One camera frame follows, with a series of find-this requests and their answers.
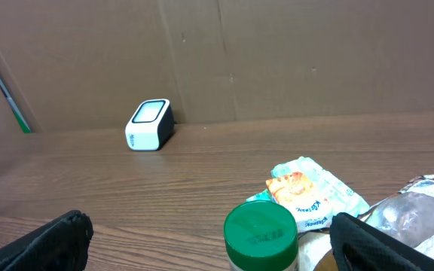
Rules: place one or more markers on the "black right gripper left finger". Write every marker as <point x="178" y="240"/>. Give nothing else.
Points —
<point x="60" y="245"/>

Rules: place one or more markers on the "white barcode scanner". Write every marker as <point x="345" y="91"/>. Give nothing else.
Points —
<point x="151" y="125"/>

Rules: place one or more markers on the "teal wet wipes pack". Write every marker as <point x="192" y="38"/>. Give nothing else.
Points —
<point x="341" y="196"/>

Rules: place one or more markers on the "orange Kleenex tissue pack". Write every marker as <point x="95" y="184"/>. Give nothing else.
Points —
<point x="307" y="204"/>

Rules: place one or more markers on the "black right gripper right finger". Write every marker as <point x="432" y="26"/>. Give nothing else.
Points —
<point x="357" y="246"/>

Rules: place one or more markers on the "beige PanTree snack bag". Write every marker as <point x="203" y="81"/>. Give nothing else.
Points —
<point x="407" y="216"/>

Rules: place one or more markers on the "green lid jar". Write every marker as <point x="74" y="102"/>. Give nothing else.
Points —
<point x="261" y="235"/>

